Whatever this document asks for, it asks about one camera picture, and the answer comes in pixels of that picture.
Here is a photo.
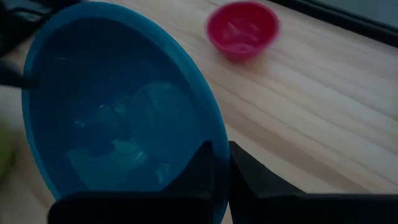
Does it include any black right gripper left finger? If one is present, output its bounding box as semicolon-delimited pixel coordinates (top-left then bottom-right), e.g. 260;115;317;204
47;140;218;224

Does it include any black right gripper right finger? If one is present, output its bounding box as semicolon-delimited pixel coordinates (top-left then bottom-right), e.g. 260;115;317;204
228;140;398;224

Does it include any large blue plastic bowl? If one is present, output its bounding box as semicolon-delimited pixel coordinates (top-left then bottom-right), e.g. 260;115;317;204
21;1;231;224

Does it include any green plastic bowl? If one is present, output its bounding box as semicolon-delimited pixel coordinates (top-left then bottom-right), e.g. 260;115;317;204
0;123;17;181

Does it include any small pink plastic bowl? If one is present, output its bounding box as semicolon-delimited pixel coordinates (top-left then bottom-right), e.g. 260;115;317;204
206;1;280;62

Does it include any black table edge rail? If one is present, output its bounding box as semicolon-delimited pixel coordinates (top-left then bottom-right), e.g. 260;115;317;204
267;0;398;49

